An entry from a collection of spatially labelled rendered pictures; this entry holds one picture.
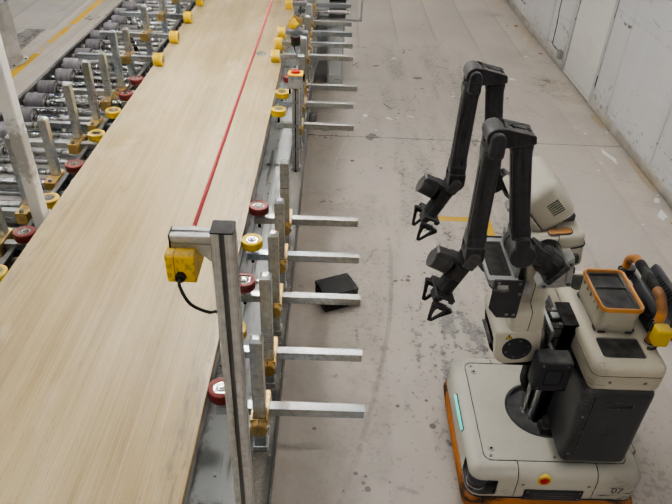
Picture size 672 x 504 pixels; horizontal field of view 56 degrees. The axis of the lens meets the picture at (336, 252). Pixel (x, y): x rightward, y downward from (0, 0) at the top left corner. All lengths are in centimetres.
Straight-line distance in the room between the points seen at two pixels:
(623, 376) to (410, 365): 122
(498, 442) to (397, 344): 92
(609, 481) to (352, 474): 100
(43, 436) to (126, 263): 76
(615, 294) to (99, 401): 173
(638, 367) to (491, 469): 66
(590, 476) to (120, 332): 178
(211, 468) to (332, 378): 120
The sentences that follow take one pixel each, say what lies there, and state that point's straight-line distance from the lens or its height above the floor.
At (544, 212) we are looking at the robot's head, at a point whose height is 129.
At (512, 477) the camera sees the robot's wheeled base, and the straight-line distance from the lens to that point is 260.
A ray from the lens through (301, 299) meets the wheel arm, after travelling 226.
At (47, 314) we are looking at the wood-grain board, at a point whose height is 90.
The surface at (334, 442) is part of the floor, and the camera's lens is 289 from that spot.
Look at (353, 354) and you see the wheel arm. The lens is 209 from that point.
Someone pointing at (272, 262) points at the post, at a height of 103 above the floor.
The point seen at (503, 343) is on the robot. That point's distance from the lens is 233.
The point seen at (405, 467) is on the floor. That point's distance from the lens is 284.
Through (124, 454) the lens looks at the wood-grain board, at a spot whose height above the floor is 90.
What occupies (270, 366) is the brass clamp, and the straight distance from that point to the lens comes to 204.
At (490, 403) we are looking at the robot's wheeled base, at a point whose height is 28.
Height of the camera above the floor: 229
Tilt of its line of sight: 36 degrees down
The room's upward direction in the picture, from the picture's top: 3 degrees clockwise
